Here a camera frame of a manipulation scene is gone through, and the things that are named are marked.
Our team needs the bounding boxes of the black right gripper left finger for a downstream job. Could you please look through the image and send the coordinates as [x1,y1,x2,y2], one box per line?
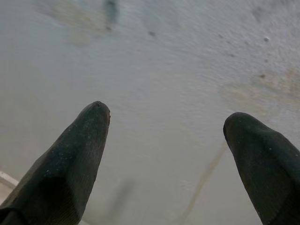
[0,101,112,225]

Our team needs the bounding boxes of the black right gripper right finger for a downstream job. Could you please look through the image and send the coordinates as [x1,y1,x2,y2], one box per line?
[223,112,300,225]

